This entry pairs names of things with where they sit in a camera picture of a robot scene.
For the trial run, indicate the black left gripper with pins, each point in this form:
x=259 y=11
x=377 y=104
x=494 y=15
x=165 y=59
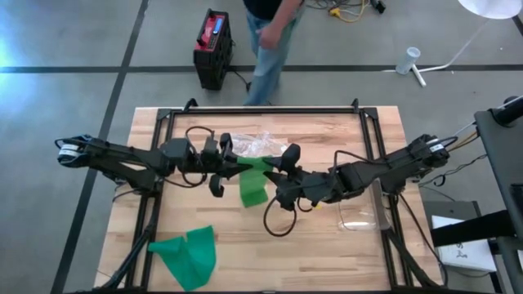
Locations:
x=226 y=163

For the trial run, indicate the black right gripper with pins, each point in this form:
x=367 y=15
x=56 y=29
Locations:
x=298 y=183

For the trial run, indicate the green woven bandage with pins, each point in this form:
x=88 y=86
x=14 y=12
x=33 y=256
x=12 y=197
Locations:
x=253 y=183

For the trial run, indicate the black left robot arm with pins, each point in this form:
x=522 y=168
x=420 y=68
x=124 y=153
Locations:
x=122 y=159

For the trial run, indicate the clear plastic bin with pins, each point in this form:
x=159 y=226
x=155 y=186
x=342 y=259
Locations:
x=359 y=224

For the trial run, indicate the green flat elastic band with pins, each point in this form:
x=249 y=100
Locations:
x=192 y=257

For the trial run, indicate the person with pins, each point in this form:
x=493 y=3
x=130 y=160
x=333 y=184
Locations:
x=269 y=65

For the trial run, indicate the red and black battery box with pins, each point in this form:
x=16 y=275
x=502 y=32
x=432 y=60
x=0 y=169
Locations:
x=212 y=49

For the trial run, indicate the person's hand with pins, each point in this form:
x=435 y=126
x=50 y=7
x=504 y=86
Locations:
x=269 y=37

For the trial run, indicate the white box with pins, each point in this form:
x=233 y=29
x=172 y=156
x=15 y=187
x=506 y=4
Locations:
x=461 y=245

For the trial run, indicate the grey metal cart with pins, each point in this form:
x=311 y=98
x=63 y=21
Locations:
x=502 y=163

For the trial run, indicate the white floor lamp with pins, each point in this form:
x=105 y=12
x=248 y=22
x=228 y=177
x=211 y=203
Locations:
x=490 y=8

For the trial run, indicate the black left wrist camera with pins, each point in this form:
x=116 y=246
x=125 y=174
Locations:
x=210 y=147

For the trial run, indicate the black aluminium table frame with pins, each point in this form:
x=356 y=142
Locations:
x=265 y=110

